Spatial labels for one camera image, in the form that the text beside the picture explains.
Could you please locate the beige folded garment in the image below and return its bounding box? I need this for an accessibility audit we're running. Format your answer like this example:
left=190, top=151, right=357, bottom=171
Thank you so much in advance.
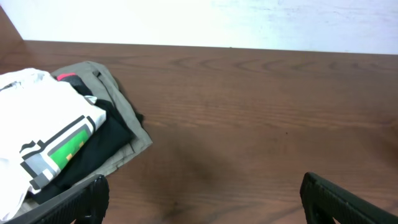
left=15, top=60, right=154, bottom=215

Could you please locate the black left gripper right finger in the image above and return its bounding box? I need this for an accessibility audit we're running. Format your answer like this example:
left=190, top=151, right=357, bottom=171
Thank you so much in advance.
left=300, top=172, right=397, bottom=224

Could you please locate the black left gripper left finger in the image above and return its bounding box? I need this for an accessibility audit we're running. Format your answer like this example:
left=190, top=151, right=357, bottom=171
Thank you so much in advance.
left=6, top=175, right=109, bottom=224

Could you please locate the black folded garment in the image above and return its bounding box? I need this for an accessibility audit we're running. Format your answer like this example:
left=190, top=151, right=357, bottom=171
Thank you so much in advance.
left=31, top=100, right=135, bottom=204

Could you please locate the grey folded garment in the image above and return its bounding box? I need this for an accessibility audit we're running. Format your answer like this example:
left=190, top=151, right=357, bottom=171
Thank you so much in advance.
left=60, top=75, right=87, bottom=92

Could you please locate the red folded garment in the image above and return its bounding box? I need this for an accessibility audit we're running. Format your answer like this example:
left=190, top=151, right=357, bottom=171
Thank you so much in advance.
left=57, top=73, right=76, bottom=81

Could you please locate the white t-shirt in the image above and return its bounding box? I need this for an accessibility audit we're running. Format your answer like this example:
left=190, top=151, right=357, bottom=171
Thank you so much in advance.
left=1, top=68, right=106, bottom=222

